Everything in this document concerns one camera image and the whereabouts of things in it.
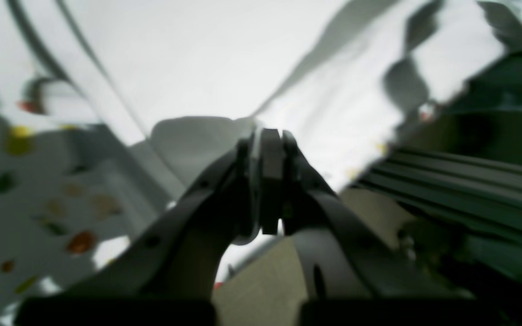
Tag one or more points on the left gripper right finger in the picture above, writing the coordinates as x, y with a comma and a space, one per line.
352, 277

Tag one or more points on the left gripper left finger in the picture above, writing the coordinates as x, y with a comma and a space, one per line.
166, 277

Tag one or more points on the white T-shirt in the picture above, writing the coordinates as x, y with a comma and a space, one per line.
161, 88

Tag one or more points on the terrazzo patterned table cloth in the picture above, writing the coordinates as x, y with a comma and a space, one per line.
72, 195

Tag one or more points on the aluminium rail at back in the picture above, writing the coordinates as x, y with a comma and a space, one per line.
484, 195

